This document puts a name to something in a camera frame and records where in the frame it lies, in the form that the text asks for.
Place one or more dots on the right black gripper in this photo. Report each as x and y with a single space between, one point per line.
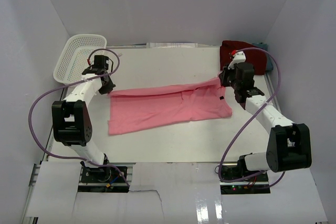
227 71

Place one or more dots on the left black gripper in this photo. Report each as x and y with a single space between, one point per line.
108 88

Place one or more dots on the pink t shirt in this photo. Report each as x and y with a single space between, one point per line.
135 110

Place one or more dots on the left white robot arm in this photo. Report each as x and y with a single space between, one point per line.
71 121

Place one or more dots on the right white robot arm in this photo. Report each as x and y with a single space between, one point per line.
289 143

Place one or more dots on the folded dark red t shirt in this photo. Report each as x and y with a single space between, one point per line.
255 57

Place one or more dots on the white plastic mesh basket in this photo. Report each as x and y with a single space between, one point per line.
73 59

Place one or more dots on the folded teal t shirt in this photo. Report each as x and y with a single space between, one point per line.
269 64

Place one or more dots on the papers at back edge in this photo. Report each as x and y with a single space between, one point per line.
152 45

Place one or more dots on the white paper sheet front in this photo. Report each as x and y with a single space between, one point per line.
172 193

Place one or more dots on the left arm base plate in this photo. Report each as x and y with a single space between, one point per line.
103 180

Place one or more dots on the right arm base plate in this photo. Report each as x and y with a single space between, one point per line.
243 182

